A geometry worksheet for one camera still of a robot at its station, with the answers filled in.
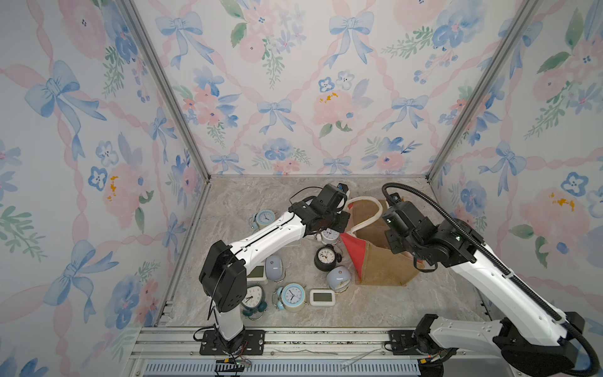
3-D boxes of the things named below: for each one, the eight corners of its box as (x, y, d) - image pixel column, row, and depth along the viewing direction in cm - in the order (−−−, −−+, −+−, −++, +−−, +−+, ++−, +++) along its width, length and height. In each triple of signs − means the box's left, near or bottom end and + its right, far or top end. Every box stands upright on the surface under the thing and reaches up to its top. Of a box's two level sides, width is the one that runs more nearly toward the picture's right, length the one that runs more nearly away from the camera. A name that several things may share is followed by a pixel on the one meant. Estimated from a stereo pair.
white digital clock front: (309, 305, 83) (309, 303, 81) (309, 291, 86) (309, 289, 84) (335, 305, 83) (336, 303, 81) (334, 291, 86) (334, 289, 84)
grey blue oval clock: (267, 283, 88) (264, 273, 81) (269, 265, 92) (266, 254, 85) (282, 283, 88) (280, 273, 81) (283, 265, 92) (281, 254, 85)
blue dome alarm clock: (327, 292, 85) (329, 284, 79) (326, 275, 89) (328, 265, 83) (348, 292, 85) (352, 284, 79) (346, 275, 89) (350, 265, 83)
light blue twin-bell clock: (272, 312, 81) (271, 308, 78) (274, 287, 87) (273, 283, 83) (306, 312, 81) (306, 308, 78) (306, 287, 87) (306, 283, 83)
